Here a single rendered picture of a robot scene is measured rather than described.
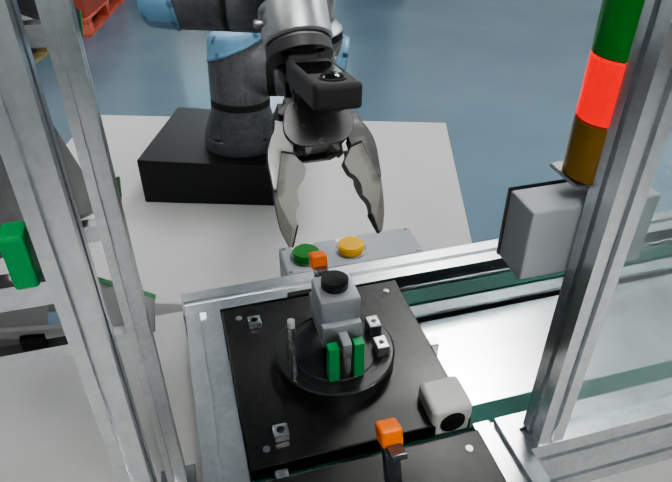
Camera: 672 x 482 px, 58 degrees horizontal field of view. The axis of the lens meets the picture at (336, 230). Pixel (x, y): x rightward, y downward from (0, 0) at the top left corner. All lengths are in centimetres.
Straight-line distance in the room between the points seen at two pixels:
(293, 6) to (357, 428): 44
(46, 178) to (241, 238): 84
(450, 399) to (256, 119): 71
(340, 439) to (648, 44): 46
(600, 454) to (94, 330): 59
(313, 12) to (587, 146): 30
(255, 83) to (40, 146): 88
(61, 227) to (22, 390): 65
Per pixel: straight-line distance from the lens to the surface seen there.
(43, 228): 32
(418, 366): 73
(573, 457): 76
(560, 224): 54
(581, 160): 52
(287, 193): 60
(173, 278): 105
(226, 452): 69
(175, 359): 91
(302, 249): 90
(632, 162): 49
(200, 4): 78
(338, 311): 65
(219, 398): 72
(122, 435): 43
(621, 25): 48
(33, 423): 90
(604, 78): 49
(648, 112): 48
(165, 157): 122
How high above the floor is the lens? 151
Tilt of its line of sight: 35 degrees down
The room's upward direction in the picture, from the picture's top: straight up
